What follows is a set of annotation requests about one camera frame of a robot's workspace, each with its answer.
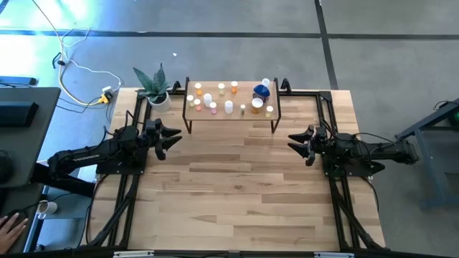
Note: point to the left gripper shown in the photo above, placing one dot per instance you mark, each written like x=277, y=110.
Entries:
x=152, y=134

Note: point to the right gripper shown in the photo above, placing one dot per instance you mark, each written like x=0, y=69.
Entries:
x=321, y=143

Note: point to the peach pill bottle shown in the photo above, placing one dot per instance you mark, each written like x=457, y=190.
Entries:
x=197, y=102

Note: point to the pink pill bottle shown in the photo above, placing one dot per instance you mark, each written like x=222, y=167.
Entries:
x=213, y=105

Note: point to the tall clear pill bottle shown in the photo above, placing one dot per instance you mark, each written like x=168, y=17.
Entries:
x=207, y=97

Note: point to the white opaque bottle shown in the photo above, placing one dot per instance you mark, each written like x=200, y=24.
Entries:
x=228, y=106

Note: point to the blue-capped Tums bottle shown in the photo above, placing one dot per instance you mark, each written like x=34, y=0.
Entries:
x=261, y=90

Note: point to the white tube with orange label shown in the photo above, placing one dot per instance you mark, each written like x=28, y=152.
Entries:
x=242, y=107

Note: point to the small clear pill bottle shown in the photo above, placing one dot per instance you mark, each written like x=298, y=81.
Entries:
x=265, y=81

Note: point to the yellow bottle with beige pills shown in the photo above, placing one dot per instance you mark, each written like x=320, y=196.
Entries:
x=221, y=86

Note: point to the tall orange pill bottle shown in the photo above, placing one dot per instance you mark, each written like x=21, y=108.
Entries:
x=234, y=84

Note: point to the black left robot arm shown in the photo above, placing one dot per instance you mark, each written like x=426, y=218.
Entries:
x=82, y=157

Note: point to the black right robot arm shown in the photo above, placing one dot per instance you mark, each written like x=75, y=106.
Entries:
x=391, y=152

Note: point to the snake plant in white pot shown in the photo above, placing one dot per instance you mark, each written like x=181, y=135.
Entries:
x=161, y=104

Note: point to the small orange pill bottle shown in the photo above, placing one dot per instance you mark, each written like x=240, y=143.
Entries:
x=197, y=85

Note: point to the yellow plug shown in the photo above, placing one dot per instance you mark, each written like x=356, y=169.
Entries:
x=104, y=98

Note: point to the white power adapter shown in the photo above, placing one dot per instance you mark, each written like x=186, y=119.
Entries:
x=107, y=89

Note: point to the white box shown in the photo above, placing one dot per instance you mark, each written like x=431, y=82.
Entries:
x=87, y=175

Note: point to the black support beam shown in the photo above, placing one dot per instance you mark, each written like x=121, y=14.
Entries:
x=68, y=184

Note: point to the silver aluminium extrusion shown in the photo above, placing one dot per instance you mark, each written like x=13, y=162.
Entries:
x=132, y=254
x=333, y=255

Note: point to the blue-grey metal cart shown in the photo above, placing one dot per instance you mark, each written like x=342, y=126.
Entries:
x=426, y=157

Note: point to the dark grey desk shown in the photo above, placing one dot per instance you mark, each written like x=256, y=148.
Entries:
x=34, y=240
x=39, y=143

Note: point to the white paper cup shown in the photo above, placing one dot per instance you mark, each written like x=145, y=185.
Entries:
x=46, y=208

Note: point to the black rectangular device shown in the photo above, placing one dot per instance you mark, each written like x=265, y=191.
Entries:
x=18, y=114

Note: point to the dark flat panel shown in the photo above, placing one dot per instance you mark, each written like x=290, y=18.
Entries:
x=18, y=81

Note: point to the black rounded object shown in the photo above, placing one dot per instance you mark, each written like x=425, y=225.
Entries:
x=4, y=166

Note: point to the person's hand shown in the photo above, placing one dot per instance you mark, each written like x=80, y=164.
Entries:
x=10, y=233

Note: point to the black aluminium table frame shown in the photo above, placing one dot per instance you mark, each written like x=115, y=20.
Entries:
x=318, y=105

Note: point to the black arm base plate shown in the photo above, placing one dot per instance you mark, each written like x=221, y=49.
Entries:
x=344, y=173
x=122, y=170

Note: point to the black bracket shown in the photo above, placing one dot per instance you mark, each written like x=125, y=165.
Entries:
x=285, y=85
x=175, y=86

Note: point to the wooden shelf with black frame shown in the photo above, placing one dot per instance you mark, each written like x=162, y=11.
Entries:
x=236, y=115

